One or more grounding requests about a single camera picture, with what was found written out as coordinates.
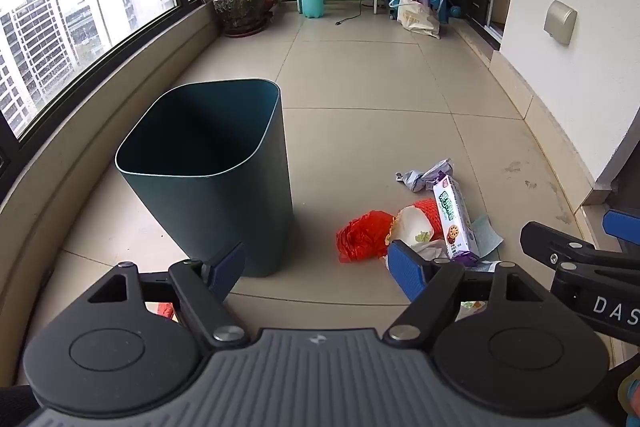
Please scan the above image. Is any beige wall socket cover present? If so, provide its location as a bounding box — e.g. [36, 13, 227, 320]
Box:
[544, 0, 577, 46]

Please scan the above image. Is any light blue paper sheet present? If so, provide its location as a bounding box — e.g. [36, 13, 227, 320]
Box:
[470, 214, 505, 258]

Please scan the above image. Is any white biscuit box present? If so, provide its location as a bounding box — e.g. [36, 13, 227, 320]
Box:
[432, 173, 482, 269]

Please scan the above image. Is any dark green trash bin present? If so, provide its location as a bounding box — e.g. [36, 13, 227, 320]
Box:
[114, 78, 295, 279]

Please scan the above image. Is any orange foam fruit net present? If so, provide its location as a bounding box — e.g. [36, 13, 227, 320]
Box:
[410, 199, 451, 242]

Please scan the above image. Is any grey plastic bag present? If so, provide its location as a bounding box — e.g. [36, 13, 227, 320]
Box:
[395, 158, 457, 192]

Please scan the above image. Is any red plastic bag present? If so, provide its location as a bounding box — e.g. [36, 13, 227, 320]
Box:
[336, 209, 401, 264]

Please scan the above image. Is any beige sachet wrapper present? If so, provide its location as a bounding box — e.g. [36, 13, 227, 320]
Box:
[415, 239, 451, 260]

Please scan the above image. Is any napa cabbage leaf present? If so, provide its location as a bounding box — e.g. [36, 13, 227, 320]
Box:
[387, 205, 435, 253]

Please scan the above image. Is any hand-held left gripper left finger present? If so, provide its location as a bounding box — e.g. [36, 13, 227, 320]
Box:
[75, 241, 251, 350]

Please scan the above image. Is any white shopping bag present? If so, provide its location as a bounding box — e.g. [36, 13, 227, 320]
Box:
[389, 0, 442, 40]

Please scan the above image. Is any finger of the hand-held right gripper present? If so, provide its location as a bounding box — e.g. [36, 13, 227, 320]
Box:
[519, 221, 601, 275]
[601, 208, 640, 258]

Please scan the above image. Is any ceramic plant pot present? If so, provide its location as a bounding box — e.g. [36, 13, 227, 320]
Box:
[213, 0, 268, 38]

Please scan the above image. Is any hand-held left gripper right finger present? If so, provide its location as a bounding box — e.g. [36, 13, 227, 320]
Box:
[385, 239, 556, 350]

